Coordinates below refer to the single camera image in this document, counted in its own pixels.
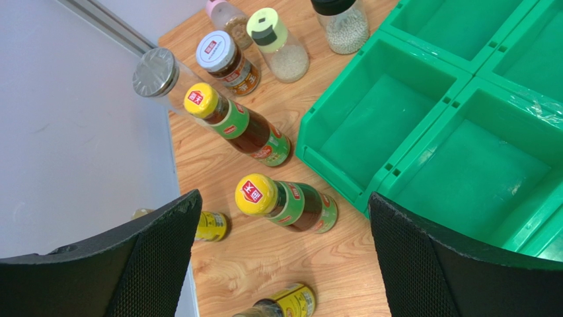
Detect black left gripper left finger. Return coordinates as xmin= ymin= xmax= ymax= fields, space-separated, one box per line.
xmin=1 ymin=190 xmax=203 ymax=316

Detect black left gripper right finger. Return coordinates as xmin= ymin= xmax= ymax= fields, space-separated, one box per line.
xmin=368 ymin=193 xmax=562 ymax=316

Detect yellow cap green label bottle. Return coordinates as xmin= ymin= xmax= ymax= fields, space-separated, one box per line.
xmin=235 ymin=173 xmax=338 ymax=234

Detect small yellow label oil bottle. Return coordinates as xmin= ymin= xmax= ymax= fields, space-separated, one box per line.
xmin=233 ymin=283 xmax=317 ymax=317

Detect green plastic divided bin tray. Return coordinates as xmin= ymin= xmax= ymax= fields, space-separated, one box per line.
xmin=297 ymin=1 xmax=562 ymax=261

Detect yellow cap soy sauce bottle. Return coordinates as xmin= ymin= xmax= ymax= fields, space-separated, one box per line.
xmin=184 ymin=83 xmax=291 ymax=167

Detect silver lid glass jar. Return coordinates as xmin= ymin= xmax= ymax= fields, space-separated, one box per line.
xmin=132 ymin=47 xmax=204 ymax=116

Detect white lid sauce jar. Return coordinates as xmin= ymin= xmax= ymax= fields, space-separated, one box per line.
xmin=196 ymin=30 xmax=261 ymax=96

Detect yellow-green lid sesame jar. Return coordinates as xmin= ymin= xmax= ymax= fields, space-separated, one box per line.
xmin=246 ymin=7 xmax=309 ymax=83

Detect pink lid spice bottle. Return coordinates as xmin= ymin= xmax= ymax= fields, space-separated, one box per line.
xmin=205 ymin=0 xmax=253 ymax=50

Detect black lid jar white granules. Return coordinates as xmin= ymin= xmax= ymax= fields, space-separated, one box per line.
xmin=311 ymin=0 xmax=370 ymax=55

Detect aluminium frame post left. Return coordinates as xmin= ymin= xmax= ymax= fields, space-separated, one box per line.
xmin=58 ymin=0 xmax=157 ymax=56

